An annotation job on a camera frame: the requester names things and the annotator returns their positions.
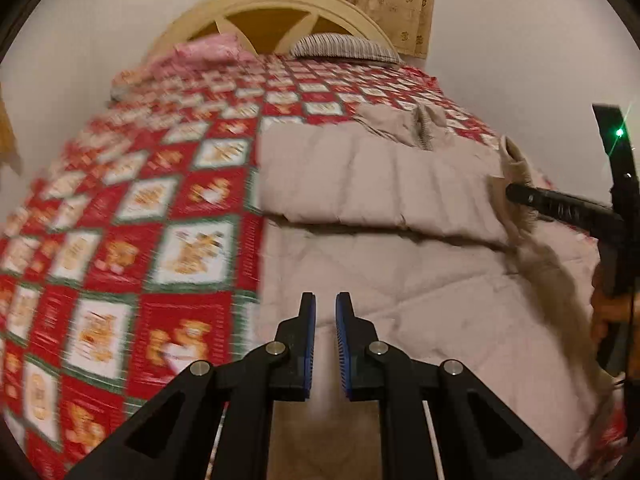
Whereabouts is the person's right hand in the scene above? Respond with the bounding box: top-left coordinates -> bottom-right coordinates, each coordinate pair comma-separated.
590,262 -> 637,348

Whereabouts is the beige patterned curtain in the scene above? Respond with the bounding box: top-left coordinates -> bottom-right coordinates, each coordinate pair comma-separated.
223,0 -> 437,58

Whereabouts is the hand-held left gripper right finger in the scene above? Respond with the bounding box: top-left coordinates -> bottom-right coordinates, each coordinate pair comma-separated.
335,291 -> 581,480

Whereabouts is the pink pillow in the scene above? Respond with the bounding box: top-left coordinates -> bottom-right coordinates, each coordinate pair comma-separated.
145,32 -> 251,81

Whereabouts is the striped grey pillow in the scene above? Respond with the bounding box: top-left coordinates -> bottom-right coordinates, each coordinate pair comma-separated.
287,32 -> 406,66

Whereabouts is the beige puffy jacket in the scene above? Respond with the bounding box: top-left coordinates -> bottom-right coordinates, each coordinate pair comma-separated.
252,102 -> 626,471

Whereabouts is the red bear printed blanket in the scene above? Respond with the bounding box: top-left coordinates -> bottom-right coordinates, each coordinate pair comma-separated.
0,52 -> 628,480

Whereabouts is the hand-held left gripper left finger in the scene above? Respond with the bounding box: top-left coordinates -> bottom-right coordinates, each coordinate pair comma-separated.
65,291 -> 317,480

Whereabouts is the yellow cloth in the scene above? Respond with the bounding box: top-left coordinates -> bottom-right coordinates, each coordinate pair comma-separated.
0,82 -> 23,176

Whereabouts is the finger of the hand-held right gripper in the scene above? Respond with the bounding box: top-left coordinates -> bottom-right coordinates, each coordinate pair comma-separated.
506,183 -> 621,227

